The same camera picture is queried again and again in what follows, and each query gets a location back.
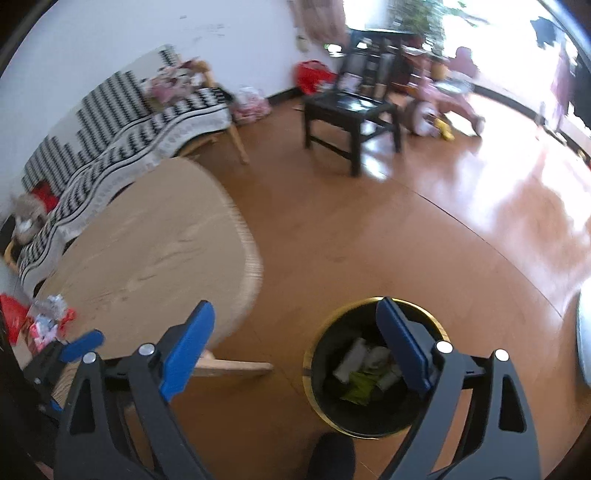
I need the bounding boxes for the white crumpled wrapper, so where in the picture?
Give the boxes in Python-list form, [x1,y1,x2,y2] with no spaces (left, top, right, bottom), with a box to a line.
[333,338,370,384]

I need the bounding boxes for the black hanging garment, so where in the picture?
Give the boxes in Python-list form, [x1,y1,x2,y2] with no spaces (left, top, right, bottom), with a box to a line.
[531,16,568,49]

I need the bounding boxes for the pink floral bag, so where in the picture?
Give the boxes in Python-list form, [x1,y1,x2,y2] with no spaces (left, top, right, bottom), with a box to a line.
[143,58,208,114]

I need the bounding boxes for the brown stuffed toy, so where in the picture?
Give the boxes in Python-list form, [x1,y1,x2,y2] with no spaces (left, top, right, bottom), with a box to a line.
[9,193,47,241]

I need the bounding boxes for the red cushion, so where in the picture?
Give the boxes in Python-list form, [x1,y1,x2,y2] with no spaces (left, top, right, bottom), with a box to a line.
[30,182,61,210]

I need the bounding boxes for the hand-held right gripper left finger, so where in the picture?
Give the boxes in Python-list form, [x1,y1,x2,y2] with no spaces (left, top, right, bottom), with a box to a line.
[54,300,218,480]

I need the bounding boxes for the clear plastic bag pink contents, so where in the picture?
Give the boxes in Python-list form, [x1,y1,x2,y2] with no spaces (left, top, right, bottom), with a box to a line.
[231,86,271,123]

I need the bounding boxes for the black trash bin gold rim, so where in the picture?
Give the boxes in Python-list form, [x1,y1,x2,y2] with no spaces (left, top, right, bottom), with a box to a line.
[302,298,452,439]

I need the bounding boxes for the black white zigzag blanket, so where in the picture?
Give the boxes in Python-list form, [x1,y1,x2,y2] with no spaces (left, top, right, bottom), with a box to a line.
[18,44,232,296]

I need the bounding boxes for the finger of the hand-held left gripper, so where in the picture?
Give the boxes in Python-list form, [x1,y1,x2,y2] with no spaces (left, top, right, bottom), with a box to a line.
[23,329,106,386]

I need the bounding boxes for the red plastic packet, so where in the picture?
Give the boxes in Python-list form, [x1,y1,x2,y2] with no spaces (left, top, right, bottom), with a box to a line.
[0,293,21,344]

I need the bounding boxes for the black wooden chair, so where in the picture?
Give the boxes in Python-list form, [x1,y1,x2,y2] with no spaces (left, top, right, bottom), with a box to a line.
[303,28,419,177]

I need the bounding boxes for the pink children's tricycle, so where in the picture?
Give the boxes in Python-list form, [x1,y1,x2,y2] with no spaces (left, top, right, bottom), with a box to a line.
[399,44,486,137]

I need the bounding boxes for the pink hanging garment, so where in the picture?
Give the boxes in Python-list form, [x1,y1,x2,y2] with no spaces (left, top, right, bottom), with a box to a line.
[551,46,574,134]

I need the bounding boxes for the wooden sofa frame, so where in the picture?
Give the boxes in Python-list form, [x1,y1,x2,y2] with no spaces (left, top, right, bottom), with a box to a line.
[178,59,251,165]

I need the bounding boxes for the red shopping bag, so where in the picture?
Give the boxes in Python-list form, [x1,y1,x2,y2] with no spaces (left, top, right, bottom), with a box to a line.
[295,60,331,95]

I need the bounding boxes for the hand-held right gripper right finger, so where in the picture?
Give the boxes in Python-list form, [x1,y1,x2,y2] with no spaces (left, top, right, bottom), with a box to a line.
[375,296,543,480]

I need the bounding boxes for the potted green plant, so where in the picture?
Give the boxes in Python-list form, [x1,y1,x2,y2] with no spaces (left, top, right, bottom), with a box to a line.
[392,0,467,51]

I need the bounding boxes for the green snack wrapper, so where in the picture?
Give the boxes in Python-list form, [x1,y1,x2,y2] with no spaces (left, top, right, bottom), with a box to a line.
[341,371,383,407]

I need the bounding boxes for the pink curtain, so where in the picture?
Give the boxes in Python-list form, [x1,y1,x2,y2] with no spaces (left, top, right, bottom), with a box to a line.
[291,0,347,44]

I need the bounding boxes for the pile of wrappers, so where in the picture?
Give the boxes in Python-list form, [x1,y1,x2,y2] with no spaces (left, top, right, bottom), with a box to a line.
[25,294,77,344]

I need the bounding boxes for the round wooden table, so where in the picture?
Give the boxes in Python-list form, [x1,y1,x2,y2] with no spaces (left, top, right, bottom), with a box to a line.
[34,156,274,444]

